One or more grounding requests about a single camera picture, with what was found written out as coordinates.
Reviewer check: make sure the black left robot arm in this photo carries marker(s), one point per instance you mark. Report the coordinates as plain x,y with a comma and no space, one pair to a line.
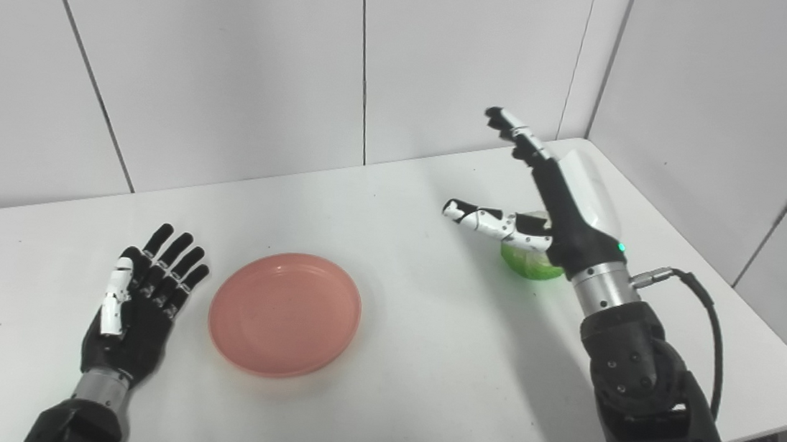
74,428

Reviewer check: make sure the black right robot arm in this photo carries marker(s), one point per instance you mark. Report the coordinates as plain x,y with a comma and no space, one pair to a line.
644,389

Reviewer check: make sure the green white cabbage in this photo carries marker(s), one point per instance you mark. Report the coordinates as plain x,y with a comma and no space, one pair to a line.
530,267

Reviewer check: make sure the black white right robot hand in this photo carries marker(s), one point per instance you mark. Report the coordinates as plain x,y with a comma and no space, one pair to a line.
577,224

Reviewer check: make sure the pink plate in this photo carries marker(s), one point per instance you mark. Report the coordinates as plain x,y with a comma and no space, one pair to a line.
283,315

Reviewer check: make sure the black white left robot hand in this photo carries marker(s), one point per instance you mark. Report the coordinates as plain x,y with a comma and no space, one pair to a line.
137,333

